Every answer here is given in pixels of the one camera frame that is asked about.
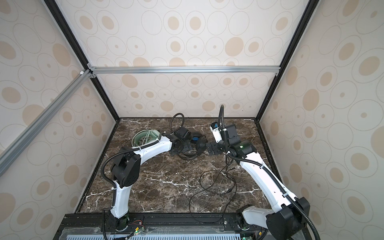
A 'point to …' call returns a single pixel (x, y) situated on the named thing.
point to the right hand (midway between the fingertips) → (216, 141)
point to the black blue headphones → (195, 147)
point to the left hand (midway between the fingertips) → (188, 146)
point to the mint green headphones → (144, 136)
